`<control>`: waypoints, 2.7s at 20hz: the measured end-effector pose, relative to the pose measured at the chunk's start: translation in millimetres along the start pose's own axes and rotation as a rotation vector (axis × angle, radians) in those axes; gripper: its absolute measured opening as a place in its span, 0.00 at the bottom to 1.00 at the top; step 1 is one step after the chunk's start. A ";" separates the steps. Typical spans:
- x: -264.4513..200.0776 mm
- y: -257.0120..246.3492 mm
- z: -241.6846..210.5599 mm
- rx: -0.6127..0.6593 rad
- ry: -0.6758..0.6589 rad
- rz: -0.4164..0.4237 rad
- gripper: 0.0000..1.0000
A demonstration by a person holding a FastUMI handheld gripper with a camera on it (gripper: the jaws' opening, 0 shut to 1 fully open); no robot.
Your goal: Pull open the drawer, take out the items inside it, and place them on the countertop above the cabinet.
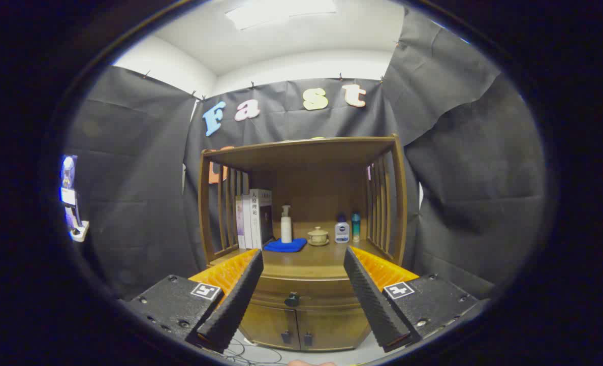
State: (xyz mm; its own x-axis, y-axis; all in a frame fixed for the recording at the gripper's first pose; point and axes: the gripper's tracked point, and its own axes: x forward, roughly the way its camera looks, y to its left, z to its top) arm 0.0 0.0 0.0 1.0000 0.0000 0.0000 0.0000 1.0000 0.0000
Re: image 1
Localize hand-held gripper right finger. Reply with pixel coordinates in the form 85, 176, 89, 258
343, 247, 480, 353

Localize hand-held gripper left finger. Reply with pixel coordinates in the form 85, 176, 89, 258
126, 249, 264, 354

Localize wooden drawer with black knob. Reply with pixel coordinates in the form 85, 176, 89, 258
248, 276, 365, 310

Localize wooden cabinet door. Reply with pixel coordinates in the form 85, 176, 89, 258
239, 303, 301, 350
297, 307, 372, 351

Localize wooden countertop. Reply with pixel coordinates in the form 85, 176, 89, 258
210, 239, 398, 280

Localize wooden cabinet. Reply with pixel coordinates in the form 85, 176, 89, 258
198, 134, 408, 352

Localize blue cloth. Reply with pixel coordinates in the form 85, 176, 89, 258
264, 238, 308, 253

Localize thin purple book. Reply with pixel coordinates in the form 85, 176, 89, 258
235, 196, 246, 250

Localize thin white book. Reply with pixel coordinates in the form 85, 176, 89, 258
242, 195, 253, 250

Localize lidded ceramic teacup with saucer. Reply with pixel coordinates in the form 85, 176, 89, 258
307, 227, 330, 247

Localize white book with dark cover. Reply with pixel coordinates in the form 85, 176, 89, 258
249, 189, 274, 250

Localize white pump bottle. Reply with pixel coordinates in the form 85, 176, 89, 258
280, 205, 293, 243

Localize white stand with screen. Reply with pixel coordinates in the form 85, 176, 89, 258
60, 155, 89, 242

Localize black floor cables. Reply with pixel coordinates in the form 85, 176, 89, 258
225, 338, 284, 365

